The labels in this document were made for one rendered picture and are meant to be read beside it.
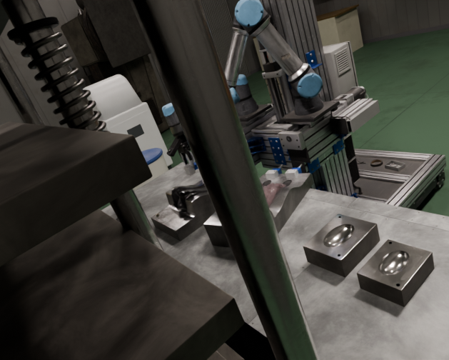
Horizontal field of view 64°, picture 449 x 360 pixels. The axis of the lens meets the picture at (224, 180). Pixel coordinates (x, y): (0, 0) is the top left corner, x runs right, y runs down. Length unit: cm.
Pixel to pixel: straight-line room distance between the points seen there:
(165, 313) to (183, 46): 35
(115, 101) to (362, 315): 418
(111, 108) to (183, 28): 445
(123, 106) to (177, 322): 441
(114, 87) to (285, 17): 319
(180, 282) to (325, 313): 62
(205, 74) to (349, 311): 88
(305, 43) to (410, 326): 156
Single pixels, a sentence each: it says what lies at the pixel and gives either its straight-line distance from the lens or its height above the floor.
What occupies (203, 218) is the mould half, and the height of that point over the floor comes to 83.
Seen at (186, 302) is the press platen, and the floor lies 129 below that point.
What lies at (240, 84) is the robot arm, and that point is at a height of 122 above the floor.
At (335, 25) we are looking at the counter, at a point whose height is 68.
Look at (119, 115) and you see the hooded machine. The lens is 472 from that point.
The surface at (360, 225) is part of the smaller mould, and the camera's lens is 127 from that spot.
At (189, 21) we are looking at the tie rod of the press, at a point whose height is 162.
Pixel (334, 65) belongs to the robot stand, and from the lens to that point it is 228.
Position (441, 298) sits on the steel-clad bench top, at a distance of 113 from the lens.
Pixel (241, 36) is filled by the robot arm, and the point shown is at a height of 150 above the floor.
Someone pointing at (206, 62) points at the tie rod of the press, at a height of 158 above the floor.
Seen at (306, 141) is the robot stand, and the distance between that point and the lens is 186.
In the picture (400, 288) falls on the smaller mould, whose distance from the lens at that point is 106.
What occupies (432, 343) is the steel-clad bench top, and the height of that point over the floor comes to 80.
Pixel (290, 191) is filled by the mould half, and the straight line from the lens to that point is 152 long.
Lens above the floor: 161
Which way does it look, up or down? 23 degrees down
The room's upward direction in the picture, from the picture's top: 21 degrees counter-clockwise
